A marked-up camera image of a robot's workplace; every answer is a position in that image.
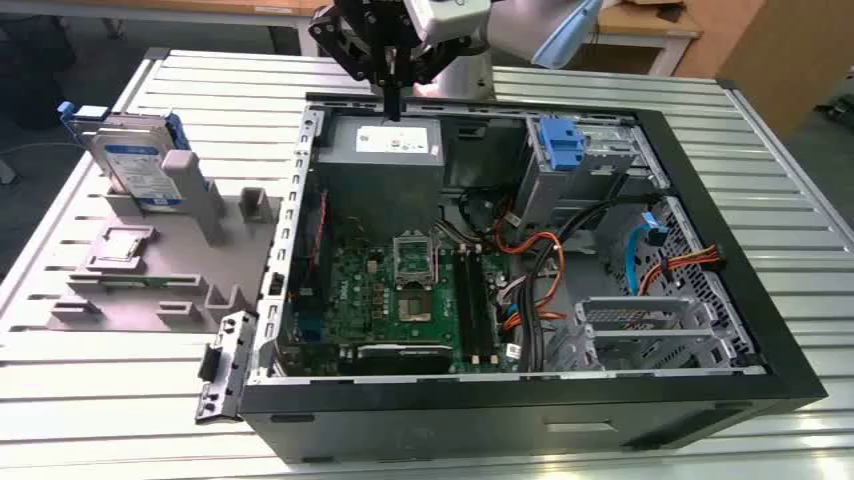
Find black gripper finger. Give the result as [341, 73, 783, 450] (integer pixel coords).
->
[393, 40, 469, 124]
[307, 7, 396, 124]

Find hard disk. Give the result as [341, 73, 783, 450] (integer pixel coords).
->
[56, 101, 194, 210]

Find blue data wire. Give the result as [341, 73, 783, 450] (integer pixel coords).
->
[624, 208, 671, 297]

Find disk power wire with connector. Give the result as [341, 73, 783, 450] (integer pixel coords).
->
[637, 242, 728, 297]

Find metal disk bay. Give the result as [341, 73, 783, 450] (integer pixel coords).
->
[571, 294, 743, 374]

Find blue plastic drive latch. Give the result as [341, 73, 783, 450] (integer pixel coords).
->
[537, 117, 587, 172]

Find grey power supply unit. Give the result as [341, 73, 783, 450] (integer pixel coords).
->
[311, 113, 447, 236]

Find metal drive cage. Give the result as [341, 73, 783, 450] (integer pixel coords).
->
[517, 116, 671, 232]

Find metal socket cover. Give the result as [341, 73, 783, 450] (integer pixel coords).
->
[389, 229, 441, 292]

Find locking lever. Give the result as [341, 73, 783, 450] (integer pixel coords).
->
[431, 233, 445, 297]

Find green motherboard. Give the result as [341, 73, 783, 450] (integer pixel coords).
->
[276, 227, 528, 376]

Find black office chair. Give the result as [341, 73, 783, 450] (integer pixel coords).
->
[0, 13, 76, 132]

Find RAM slot white clips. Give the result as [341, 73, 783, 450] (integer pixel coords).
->
[476, 245, 501, 363]
[459, 244, 484, 363]

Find CPU socket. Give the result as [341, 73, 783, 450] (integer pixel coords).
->
[396, 293, 436, 325]

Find grey parts rack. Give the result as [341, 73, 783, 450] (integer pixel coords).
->
[45, 149, 286, 334]

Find silver CPU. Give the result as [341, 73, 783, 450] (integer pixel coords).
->
[90, 230, 146, 262]

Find wooden cabinet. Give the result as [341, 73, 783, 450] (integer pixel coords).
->
[677, 0, 854, 144]

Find blue expansion slot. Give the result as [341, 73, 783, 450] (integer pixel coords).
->
[297, 307, 327, 347]

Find green RAM stick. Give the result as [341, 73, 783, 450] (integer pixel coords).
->
[97, 277, 169, 292]

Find black graphics card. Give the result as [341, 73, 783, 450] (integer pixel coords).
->
[336, 342, 455, 376]

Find black chair base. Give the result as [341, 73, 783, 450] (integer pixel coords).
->
[814, 64, 854, 126]

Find black PC case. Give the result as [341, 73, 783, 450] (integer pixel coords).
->
[236, 91, 831, 466]

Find white frame wooden desk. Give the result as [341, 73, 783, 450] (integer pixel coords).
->
[592, 4, 705, 77]
[65, 0, 321, 56]

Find thin red wire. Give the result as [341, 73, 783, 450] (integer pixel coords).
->
[292, 189, 329, 297]

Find yellow black power wires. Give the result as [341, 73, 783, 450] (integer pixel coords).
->
[431, 217, 499, 247]

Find orange red wire bundle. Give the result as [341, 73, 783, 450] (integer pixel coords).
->
[492, 192, 569, 332]

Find white grey wires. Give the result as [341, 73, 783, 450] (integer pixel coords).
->
[496, 274, 536, 307]

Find thick black cable bundle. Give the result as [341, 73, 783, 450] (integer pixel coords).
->
[517, 192, 663, 374]

